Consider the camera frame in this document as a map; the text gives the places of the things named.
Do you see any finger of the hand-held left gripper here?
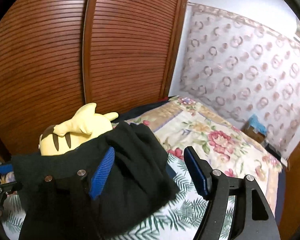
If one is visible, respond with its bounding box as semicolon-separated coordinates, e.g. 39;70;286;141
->
0;181;23;198
0;156;14;178

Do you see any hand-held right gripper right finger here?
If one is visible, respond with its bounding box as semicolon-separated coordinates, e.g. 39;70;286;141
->
184;146;282;240

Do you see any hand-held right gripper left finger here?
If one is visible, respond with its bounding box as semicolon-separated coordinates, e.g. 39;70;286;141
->
27;147;115;240

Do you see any black printed t-shirt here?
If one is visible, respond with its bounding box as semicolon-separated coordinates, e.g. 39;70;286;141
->
10;122;180;240

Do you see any navy blue folded garment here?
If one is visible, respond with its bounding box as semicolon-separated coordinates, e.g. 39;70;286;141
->
165;164;177;179

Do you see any yellow plush toy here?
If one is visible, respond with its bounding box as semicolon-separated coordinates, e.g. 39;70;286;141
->
37;102;119;157

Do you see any floral bed blanket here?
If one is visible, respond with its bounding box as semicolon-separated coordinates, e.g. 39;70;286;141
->
117;96;290;227

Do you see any blue-topped cardboard box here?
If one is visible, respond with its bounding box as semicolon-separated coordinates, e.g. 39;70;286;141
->
241;114;268;144

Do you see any circle-patterned sheer curtain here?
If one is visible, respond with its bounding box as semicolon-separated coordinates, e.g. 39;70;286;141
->
179;2;300;159

